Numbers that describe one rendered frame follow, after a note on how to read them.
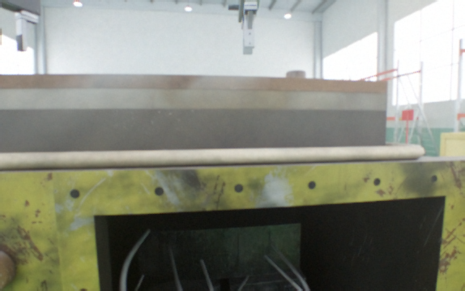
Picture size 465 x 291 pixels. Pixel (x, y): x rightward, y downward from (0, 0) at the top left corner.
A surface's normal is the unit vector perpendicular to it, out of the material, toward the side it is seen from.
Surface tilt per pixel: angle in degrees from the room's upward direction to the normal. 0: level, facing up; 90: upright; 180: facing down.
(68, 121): 90
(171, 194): 90
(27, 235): 90
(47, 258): 90
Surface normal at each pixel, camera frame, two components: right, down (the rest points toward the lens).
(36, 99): 0.14, 0.08
